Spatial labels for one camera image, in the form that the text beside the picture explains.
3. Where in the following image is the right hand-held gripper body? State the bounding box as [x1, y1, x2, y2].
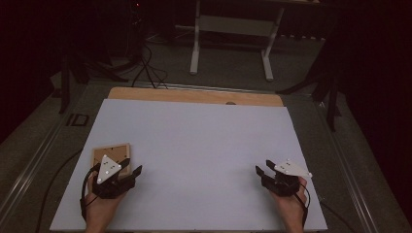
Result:
[260, 158, 314, 197]

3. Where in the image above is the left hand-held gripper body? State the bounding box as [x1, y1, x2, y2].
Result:
[91, 154, 137, 200]

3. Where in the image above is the wooden photo frame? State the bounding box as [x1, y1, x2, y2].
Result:
[90, 143, 132, 179]

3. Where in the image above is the person's right hand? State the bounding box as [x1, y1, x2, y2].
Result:
[269, 182, 309, 233]

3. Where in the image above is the person's left hand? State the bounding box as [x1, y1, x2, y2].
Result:
[84, 172, 127, 233]

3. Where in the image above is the black floor socket box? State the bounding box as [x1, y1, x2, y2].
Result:
[65, 113, 90, 127]

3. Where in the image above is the black stand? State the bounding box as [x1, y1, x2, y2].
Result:
[276, 62, 344, 133]
[57, 52, 129, 115]

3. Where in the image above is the dark equipment tower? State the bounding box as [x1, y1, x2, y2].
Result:
[125, 0, 148, 64]

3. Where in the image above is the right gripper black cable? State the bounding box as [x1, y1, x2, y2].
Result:
[292, 181, 312, 228]

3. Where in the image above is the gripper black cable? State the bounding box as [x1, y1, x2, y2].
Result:
[292, 181, 312, 228]
[79, 162, 102, 224]

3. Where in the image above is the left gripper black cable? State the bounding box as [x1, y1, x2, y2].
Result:
[79, 162, 102, 224]

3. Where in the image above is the thin black floor cable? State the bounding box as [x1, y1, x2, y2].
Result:
[34, 148, 85, 233]
[320, 201, 353, 233]

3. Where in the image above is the metal floor rail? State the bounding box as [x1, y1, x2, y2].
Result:
[0, 108, 77, 224]
[314, 102, 381, 233]
[141, 82, 277, 95]

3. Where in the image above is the black floor cables bundle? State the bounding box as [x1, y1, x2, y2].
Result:
[130, 41, 170, 90]

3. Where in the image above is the white metal table frame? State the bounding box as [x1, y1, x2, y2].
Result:
[189, 0, 323, 83]

